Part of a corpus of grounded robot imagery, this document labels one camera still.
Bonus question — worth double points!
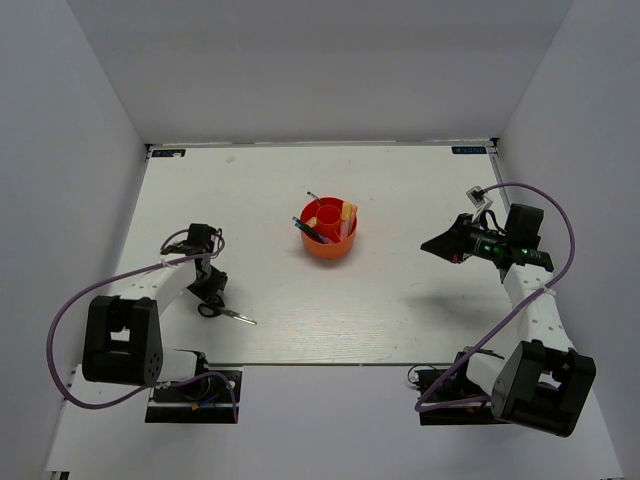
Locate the blue clear ballpoint pen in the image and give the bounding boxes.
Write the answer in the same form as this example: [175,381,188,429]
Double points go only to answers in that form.
[306,191,324,205]

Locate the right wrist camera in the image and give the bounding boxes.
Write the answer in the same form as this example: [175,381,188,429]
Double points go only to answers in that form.
[466,186,493,219]

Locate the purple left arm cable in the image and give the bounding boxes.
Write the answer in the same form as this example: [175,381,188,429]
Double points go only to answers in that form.
[45,227,240,421]

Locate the orange round organizer container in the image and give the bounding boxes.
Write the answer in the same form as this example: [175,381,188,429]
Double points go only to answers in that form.
[298,197,358,260]

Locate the dark blue gel pen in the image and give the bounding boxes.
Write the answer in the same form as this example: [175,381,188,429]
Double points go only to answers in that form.
[292,217,326,243]

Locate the corner label sticker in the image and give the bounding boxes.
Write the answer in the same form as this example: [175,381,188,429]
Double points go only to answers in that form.
[451,145,487,155]
[151,149,186,158]

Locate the left corner label sticker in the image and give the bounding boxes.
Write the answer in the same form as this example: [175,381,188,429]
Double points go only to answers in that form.
[151,149,186,158]

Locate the right corner label sticker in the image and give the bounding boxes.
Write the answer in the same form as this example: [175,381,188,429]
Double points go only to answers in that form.
[451,145,487,155]

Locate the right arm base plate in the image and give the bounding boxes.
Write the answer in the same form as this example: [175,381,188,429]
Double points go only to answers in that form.
[407,365,501,426]

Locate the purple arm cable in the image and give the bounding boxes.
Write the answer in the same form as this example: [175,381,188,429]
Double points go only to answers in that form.
[45,227,240,421]
[414,182,577,414]

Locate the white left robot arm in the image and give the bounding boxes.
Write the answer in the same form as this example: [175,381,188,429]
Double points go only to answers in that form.
[82,224,228,399]

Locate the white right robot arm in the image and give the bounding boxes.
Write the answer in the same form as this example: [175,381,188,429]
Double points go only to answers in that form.
[416,204,596,437]

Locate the black handled scissors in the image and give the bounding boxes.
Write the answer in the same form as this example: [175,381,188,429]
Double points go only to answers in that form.
[197,303,257,325]

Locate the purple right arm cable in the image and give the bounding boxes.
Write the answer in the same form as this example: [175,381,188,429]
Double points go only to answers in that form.
[414,182,577,414]

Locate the green ink pen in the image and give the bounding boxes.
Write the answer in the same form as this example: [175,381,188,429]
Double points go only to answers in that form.
[295,223,331,244]

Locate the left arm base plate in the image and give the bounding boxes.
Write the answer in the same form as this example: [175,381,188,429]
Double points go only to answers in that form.
[145,367,243,425]

